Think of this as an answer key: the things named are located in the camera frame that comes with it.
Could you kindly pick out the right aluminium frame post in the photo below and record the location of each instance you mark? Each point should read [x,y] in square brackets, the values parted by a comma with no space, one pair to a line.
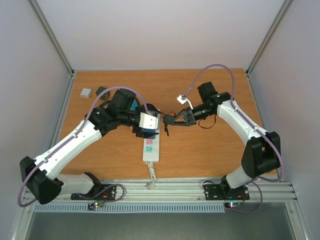
[280,15]

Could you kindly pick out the aluminium frame post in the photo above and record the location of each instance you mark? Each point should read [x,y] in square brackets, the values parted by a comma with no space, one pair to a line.
[51,35]
[280,15]

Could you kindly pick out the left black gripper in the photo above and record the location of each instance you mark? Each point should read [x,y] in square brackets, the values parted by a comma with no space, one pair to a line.
[140,133]

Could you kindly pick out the small circuit board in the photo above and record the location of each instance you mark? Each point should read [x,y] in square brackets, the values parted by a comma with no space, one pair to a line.
[95,205]
[232,205]

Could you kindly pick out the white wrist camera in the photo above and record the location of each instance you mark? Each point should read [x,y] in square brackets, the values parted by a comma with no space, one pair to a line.
[147,121]
[182,99]

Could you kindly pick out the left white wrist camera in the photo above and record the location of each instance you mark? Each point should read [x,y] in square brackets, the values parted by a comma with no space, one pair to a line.
[147,121]

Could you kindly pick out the left aluminium frame post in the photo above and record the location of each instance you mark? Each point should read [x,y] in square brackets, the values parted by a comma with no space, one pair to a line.
[51,35]

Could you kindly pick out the blue slotted cable duct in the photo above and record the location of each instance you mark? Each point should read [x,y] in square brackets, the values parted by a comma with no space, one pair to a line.
[132,208]

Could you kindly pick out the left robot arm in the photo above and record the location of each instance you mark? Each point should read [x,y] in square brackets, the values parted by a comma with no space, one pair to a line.
[42,175]

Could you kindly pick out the right small circuit board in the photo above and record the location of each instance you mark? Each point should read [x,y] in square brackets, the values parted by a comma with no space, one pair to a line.
[232,205]

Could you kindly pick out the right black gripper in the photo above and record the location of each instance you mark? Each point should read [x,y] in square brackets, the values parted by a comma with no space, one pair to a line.
[191,118]

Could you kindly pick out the teal oval plug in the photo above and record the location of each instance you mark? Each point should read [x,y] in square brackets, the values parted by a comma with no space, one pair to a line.
[134,105]

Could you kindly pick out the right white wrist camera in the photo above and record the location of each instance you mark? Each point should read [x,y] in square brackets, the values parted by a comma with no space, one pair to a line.
[182,99]

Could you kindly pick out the black charger with cable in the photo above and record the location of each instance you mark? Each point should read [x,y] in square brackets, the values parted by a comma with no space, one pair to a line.
[167,117]

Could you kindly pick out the white power strip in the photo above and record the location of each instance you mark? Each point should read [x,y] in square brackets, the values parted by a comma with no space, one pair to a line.
[151,148]

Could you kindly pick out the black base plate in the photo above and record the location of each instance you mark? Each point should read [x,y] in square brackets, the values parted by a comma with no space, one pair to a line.
[213,191]
[104,192]

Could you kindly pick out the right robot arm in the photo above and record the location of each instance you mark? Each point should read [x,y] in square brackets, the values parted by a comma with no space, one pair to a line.
[262,149]

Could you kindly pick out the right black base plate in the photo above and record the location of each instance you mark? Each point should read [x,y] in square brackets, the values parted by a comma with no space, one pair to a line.
[213,191]

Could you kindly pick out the blue cube adapter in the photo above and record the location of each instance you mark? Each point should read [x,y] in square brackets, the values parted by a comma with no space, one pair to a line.
[146,130]

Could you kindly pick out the white cube plug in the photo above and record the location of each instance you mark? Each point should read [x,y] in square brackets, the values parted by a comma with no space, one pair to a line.
[86,93]

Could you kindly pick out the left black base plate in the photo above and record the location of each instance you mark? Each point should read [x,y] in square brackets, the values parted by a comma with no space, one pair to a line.
[104,192]

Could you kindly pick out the left small circuit board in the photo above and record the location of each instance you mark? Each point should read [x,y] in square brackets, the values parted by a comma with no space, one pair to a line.
[95,205]

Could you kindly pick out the aluminium front rail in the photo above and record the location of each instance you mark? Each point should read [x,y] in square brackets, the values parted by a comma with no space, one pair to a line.
[192,190]

